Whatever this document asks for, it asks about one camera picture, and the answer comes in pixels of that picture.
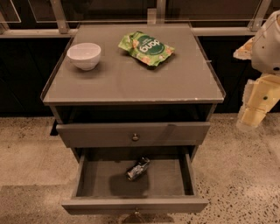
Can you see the open grey middle drawer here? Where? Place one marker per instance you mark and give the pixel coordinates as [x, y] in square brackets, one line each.
[167, 186]

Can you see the grey drawer cabinet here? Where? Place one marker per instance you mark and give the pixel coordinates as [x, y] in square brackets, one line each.
[121, 89]

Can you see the grey top drawer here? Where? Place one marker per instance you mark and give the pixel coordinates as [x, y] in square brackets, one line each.
[90, 135]

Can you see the white ceramic bowl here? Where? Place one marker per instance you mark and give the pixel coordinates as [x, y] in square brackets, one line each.
[85, 56]

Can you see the green snack bag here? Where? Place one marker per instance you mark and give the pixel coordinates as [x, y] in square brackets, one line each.
[145, 48]

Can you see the metal railing frame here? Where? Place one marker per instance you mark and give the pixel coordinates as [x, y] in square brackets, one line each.
[9, 15]

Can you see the brass top drawer knob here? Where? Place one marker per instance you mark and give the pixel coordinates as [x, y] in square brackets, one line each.
[135, 137]

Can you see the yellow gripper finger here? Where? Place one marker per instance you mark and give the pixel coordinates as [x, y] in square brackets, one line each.
[244, 52]
[259, 97]

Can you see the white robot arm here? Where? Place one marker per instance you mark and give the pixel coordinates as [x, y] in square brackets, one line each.
[265, 53]

